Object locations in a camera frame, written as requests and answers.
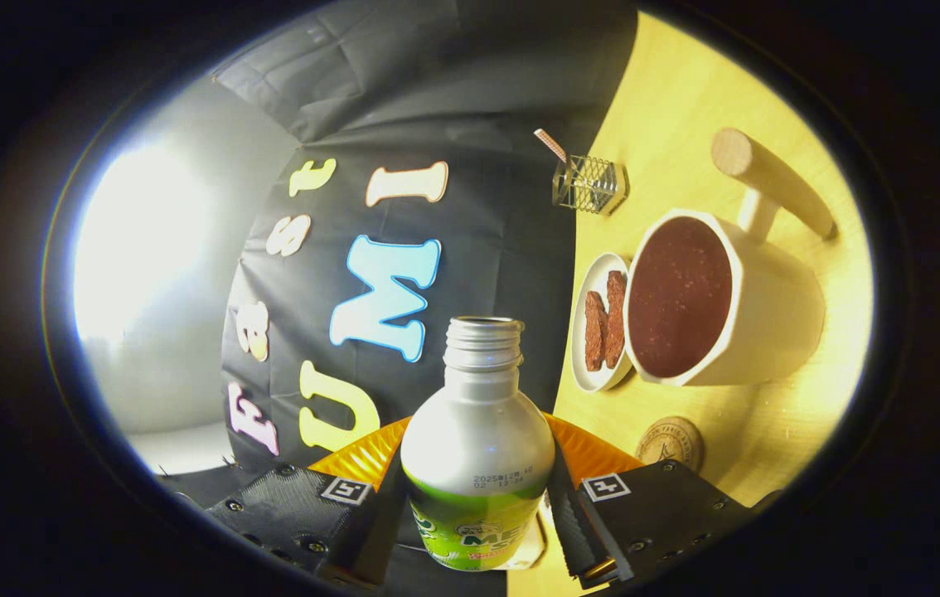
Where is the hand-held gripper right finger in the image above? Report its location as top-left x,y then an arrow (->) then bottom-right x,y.
543,412 -> 757,590

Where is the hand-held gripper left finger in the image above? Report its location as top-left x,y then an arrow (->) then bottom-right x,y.
205,415 -> 413,591

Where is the silver green juice bottle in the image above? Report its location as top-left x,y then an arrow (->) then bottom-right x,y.
400,316 -> 556,573

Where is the round cork coaster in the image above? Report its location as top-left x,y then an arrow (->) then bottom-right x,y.
636,415 -> 705,473

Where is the white cup with wooden handle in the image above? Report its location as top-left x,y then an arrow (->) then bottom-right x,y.
623,127 -> 838,387

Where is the brown meat slice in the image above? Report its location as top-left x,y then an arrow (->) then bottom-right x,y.
604,270 -> 628,369
584,290 -> 608,372

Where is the white round plate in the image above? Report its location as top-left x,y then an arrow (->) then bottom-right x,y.
571,252 -> 635,393

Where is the pink straw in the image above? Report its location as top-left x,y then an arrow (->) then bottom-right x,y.
533,128 -> 569,164

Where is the black backdrop cloth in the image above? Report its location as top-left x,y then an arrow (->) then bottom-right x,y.
157,0 -> 641,498

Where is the wire mesh holder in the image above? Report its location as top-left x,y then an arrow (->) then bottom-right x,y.
551,154 -> 630,216

